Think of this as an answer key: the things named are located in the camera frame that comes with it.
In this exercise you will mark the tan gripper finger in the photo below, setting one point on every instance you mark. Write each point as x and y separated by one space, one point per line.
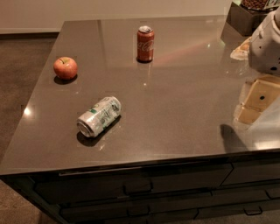
256 97

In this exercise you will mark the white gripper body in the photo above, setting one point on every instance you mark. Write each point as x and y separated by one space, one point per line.
266 48

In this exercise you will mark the red coke can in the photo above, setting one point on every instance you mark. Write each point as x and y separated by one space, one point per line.
145 44

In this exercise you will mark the silver green soda can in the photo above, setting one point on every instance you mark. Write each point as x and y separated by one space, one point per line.
94 121

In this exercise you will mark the red apple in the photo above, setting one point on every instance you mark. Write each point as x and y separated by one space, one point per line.
65 68

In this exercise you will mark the white plate with food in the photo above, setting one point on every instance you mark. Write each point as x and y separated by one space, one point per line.
242 51

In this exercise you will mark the dark snack box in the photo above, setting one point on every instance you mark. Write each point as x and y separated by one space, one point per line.
246 15

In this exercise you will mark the upper right cabinet drawer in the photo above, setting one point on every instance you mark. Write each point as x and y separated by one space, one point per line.
253 171

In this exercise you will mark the cabinet drawer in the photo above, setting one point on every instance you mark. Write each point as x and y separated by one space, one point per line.
71 189
177 208
249 209
253 171

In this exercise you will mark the lower right cabinet drawer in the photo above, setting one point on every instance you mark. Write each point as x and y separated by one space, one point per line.
249 209

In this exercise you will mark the lower left cabinet drawer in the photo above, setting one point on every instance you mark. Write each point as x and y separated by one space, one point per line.
177 208

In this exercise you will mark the upper left cabinet drawer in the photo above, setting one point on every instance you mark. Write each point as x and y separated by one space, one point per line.
71 189

